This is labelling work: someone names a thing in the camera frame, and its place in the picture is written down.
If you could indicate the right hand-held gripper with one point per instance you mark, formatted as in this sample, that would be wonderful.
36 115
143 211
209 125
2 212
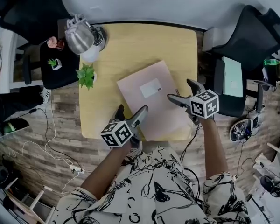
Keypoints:
204 104

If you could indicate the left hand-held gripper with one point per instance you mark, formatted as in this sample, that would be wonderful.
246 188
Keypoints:
116 134

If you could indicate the pink object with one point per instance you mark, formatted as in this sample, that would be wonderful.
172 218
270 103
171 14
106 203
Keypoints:
151 97

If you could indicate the person's left forearm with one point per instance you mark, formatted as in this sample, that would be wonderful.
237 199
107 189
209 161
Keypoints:
107 171

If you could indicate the person's right forearm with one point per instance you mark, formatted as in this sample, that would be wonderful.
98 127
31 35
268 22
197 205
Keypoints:
213 148

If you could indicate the mint green box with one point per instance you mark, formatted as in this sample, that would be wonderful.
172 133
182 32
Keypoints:
232 76

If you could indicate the green potted plant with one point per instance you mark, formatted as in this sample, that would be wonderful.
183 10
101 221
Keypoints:
86 76

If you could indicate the white cardboard box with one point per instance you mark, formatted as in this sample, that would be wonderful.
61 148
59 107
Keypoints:
208 39

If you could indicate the white power strip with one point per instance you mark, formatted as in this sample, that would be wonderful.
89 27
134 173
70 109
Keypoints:
77 170

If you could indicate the person's patterned white shirt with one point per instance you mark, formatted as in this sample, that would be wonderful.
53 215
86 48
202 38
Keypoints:
154 190

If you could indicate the black mesh office chair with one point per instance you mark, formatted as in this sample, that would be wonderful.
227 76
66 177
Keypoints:
252 38
30 13

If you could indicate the small plant in white pot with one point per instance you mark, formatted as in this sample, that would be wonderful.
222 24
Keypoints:
54 64

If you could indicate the green plastic bottle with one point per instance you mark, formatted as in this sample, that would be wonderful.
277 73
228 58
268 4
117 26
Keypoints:
271 62

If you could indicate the pink plush toy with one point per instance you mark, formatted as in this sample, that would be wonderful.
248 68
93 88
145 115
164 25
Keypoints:
52 43

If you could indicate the green tape roll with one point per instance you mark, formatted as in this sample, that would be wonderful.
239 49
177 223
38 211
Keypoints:
8 128

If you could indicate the white shelf unit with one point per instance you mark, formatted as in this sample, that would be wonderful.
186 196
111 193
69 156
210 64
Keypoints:
16 62

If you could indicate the black headset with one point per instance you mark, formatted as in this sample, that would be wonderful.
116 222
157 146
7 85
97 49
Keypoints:
271 185

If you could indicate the wooden stool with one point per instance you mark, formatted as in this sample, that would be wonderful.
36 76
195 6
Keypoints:
25 204

